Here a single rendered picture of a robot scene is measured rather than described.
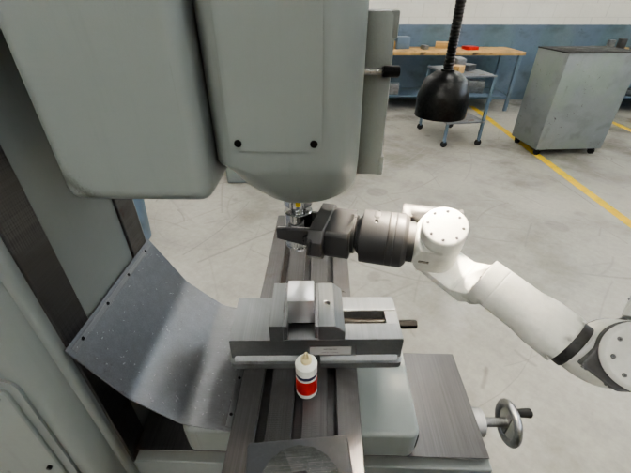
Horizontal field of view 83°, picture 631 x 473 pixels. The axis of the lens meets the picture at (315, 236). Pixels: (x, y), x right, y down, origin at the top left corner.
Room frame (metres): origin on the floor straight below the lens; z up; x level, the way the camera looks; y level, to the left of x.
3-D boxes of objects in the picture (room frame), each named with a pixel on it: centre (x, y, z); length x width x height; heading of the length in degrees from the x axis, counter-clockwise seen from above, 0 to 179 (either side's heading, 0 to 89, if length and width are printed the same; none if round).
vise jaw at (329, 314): (0.53, -0.03, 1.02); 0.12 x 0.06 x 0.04; 1
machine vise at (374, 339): (0.53, 0.00, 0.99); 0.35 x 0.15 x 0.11; 91
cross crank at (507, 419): (0.51, -0.47, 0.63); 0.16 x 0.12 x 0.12; 89
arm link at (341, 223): (0.50, -0.06, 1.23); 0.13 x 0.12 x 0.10; 164
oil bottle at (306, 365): (0.41, 0.02, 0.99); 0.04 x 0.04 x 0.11
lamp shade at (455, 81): (0.54, -0.18, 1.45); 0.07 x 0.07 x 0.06
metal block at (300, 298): (0.53, 0.03, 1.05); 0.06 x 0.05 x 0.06; 1
